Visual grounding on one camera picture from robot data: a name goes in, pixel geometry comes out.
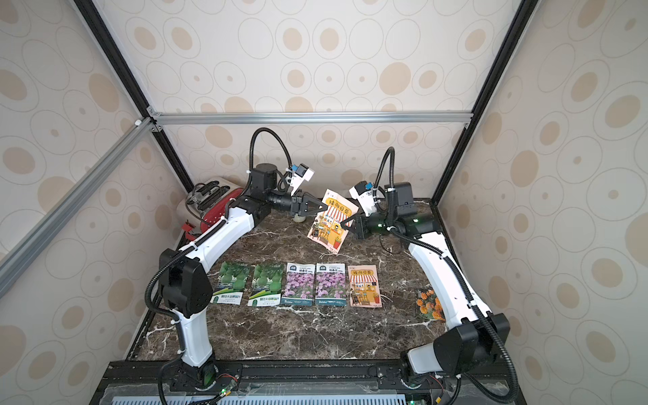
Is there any orange marigold seed packet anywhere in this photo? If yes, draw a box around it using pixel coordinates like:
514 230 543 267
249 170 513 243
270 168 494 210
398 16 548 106
416 289 446 322

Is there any pink cosmos flower seed packet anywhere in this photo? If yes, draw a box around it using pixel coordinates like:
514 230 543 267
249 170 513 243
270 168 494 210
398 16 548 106
281 263 316 306

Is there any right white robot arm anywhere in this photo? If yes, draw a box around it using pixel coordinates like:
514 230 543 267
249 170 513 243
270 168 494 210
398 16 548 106
341 181 520 404

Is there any black base frame front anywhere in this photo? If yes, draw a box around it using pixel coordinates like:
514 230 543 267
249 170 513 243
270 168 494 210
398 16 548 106
90 358 528 405

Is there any horizontal aluminium rail back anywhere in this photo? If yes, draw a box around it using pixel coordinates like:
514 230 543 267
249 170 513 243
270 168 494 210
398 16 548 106
152 111 473 125

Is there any aluminium rail left side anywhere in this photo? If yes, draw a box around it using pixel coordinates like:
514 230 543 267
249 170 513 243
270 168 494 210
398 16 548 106
1 117 154 295

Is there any green fruit seed packet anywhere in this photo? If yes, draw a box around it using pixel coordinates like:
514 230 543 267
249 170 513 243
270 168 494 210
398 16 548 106
211 262 252 305
247 263 285 307

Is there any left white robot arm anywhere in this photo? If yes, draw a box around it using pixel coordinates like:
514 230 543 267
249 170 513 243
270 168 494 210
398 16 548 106
144 163 327 386

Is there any pink illustrated sunflower seed packet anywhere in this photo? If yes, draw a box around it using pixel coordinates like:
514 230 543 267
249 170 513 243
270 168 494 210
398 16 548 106
349 265 382 308

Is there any red polka dot toaster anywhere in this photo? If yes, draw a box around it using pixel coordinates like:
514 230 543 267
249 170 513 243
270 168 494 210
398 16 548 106
177 177 243 241

